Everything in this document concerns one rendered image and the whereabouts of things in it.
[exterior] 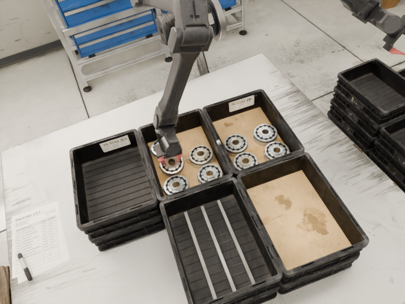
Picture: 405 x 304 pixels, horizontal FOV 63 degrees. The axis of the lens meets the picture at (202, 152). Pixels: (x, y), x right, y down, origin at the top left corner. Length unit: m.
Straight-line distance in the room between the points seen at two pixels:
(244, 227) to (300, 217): 0.21
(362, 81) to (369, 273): 1.34
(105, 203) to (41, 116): 1.99
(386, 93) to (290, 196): 1.21
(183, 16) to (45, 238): 1.11
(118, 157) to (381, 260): 1.13
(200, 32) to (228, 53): 2.48
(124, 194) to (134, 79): 2.01
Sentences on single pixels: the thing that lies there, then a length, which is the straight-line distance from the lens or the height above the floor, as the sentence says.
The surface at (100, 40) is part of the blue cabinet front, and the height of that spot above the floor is 0.42.
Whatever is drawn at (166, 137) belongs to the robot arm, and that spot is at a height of 1.10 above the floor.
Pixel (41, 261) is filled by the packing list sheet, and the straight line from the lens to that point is 1.58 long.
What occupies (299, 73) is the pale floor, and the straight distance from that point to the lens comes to 3.16.
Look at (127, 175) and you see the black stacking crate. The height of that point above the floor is 0.83.
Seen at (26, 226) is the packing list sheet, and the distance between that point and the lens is 1.70.
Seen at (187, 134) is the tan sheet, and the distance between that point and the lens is 1.54.
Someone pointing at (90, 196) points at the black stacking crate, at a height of 0.83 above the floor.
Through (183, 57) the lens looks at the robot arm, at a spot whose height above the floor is 1.42.
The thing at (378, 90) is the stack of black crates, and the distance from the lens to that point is 2.35.
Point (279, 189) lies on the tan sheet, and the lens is 1.35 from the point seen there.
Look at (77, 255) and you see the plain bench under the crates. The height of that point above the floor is 0.70.
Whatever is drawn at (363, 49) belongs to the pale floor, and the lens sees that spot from 3.54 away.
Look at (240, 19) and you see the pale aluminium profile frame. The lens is 3.61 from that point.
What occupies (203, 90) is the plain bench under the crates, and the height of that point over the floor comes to 0.70.
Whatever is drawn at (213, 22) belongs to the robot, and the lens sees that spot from 1.60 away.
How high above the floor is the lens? 1.97
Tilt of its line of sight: 51 degrees down
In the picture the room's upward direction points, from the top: 10 degrees counter-clockwise
